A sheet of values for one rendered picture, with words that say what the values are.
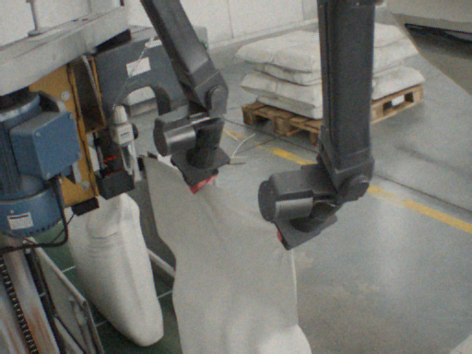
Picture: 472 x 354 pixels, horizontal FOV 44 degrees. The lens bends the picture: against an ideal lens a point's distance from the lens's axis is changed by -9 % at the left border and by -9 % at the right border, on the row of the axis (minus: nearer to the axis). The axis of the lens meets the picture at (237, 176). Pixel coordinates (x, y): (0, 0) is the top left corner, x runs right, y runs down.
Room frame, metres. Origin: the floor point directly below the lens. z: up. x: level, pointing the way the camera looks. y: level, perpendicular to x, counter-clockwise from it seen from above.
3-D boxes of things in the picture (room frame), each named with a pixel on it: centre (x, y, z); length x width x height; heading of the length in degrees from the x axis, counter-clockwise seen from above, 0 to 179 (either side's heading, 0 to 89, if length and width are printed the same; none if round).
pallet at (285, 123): (4.43, -0.83, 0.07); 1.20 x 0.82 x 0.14; 125
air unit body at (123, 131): (1.25, 0.23, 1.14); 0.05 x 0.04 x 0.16; 123
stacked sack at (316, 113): (4.22, -0.55, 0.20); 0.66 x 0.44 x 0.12; 33
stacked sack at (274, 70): (4.24, -0.55, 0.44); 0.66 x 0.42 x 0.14; 27
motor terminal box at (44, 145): (0.97, 0.32, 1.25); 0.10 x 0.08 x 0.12; 148
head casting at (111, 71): (1.46, 0.24, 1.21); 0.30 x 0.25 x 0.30; 33
